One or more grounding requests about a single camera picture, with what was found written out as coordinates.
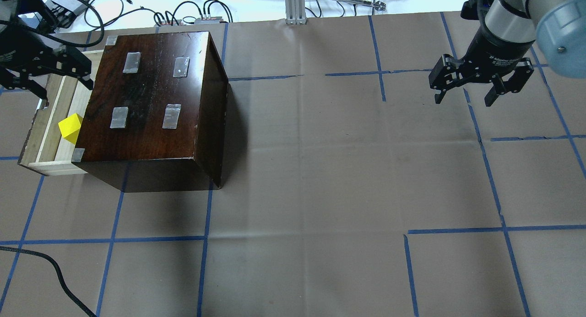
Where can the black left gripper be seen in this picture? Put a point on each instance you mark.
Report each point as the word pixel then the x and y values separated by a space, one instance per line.
pixel 19 51

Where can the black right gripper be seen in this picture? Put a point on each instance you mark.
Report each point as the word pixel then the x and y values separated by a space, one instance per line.
pixel 495 51

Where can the yellow block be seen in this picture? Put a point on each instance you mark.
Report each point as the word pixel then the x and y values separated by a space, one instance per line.
pixel 70 128

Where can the light wooden drawer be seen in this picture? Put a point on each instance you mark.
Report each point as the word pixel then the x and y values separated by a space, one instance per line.
pixel 45 151

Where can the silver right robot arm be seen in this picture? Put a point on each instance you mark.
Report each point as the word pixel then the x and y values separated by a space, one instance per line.
pixel 507 30

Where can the dark wooden drawer cabinet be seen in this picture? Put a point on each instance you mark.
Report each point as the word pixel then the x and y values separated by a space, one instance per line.
pixel 156 118

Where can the grey box with cables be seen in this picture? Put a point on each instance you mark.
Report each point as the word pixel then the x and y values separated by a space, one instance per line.
pixel 66 7

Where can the aluminium frame post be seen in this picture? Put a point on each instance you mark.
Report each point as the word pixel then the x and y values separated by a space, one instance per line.
pixel 295 12

